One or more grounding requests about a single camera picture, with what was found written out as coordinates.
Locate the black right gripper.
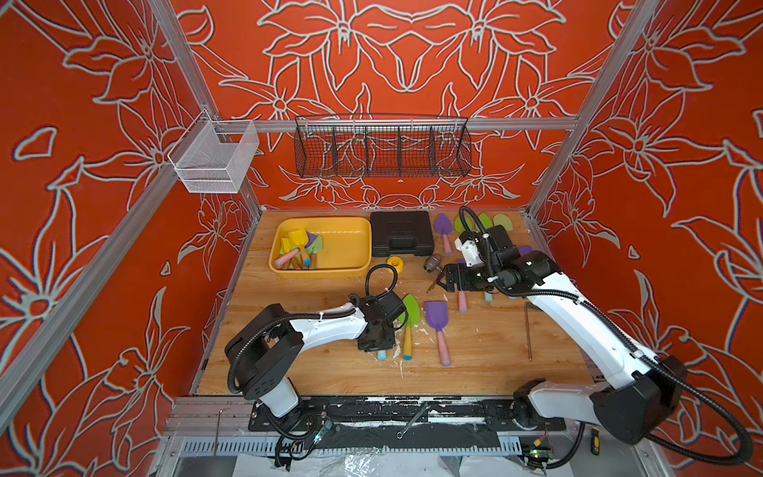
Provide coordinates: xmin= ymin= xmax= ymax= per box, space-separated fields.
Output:
xmin=438 ymin=260 xmax=505 ymax=289

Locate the pink handled tool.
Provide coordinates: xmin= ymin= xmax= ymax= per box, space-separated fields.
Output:
xmin=458 ymin=291 xmax=468 ymax=313

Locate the small green shovel wooden handle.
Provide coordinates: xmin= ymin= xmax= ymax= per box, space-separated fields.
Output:
xmin=403 ymin=294 xmax=420 ymax=361

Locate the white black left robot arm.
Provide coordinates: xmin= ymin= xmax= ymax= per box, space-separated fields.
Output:
xmin=225 ymin=264 xmax=409 ymax=419

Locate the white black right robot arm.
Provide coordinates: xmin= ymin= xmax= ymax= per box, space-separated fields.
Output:
xmin=437 ymin=206 xmax=754 ymax=469

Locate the yellow storage box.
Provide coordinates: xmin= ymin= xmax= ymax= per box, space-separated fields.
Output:
xmin=268 ymin=216 xmax=372 ymax=277

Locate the light green shovel blade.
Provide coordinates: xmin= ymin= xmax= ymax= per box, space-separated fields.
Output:
xmin=307 ymin=236 xmax=323 ymax=256

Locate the yellow tape roll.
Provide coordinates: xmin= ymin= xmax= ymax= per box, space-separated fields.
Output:
xmin=387 ymin=256 xmax=405 ymax=273

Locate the black plastic tool case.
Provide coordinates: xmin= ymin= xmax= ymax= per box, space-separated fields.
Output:
xmin=370 ymin=211 xmax=435 ymax=258

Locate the hex key on table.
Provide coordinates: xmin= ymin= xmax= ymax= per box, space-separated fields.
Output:
xmin=524 ymin=302 xmax=534 ymax=363

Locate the yellow black screwdriver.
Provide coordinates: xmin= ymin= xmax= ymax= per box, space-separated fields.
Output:
xmin=590 ymin=427 xmax=601 ymax=456

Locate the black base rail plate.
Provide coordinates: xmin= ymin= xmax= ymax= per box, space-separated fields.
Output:
xmin=247 ymin=394 xmax=567 ymax=433

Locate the wrench on base rail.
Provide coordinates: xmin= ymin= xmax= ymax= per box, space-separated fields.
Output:
xmin=397 ymin=403 xmax=433 ymax=440

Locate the pink handle in box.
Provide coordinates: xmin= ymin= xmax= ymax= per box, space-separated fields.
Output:
xmin=273 ymin=248 xmax=302 ymax=270

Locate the yellow shovel yellow handle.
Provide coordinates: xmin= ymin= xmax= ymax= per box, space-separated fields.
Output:
xmin=288 ymin=229 xmax=311 ymax=268

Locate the grey cable duct strip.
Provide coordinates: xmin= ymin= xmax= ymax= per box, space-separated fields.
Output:
xmin=178 ymin=434 xmax=522 ymax=457

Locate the black wire wall basket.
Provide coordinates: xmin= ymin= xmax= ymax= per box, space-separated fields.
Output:
xmin=293 ymin=113 xmax=474 ymax=179

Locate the clear mesh wall basket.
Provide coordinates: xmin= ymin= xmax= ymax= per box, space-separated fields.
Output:
xmin=168 ymin=111 xmax=260 ymax=194

